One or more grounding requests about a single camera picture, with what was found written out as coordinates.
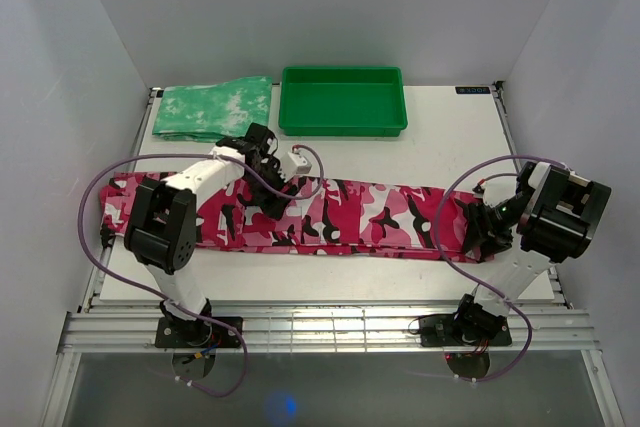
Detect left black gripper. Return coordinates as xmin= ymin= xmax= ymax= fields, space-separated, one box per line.
xmin=243 ymin=158 xmax=298 ymax=221

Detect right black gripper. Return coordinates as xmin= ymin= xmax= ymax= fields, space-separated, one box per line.
xmin=461 ymin=189 xmax=533 ymax=260

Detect pink camouflage trousers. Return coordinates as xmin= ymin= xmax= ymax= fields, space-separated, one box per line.
xmin=98 ymin=170 xmax=496 ymax=264

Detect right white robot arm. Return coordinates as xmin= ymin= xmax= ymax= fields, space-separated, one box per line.
xmin=451 ymin=161 xmax=612 ymax=344

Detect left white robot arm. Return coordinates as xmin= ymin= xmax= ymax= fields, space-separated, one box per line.
xmin=124 ymin=123 xmax=311 ymax=347

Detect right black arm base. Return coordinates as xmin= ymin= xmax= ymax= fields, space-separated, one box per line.
xmin=408 ymin=314 xmax=512 ymax=348

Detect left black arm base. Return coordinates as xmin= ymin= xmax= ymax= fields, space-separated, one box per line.
xmin=154 ymin=316 xmax=244 ymax=349

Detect folded green white trousers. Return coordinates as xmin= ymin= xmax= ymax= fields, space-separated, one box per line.
xmin=152 ymin=76 xmax=272 ymax=142

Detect green plastic tray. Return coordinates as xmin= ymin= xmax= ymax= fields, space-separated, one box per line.
xmin=278 ymin=66 xmax=408 ymax=137

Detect dark label sticker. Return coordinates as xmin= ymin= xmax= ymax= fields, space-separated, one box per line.
xmin=455 ymin=86 xmax=491 ymax=95

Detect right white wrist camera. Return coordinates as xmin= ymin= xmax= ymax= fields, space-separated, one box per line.
xmin=473 ymin=179 xmax=504 ymax=203

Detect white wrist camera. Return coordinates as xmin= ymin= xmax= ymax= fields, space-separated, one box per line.
xmin=278 ymin=146 xmax=312 ymax=182
xmin=473 ymin=179 xmax=504 ymax=203

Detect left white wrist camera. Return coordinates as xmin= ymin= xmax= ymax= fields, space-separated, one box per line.
xmin=278 ymin=146 xmax=312 ymax=182

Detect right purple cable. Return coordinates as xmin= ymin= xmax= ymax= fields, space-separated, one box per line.
xmin=432 ymin=154 xmax=566 ymax=384

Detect purple cable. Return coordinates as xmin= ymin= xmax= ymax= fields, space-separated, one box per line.
xmin=79 ymin=144 xmax=326 ymax=398
xmin=432 ymin=154 xmax=566 ymax=384

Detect aluminium rail frame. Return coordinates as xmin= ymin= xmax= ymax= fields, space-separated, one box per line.
xmin=57 ymin=81 xmax=601 ymax=427

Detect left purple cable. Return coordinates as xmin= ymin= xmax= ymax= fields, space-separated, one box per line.
xmin=79 ymin=144 xmax=326 ymax=398

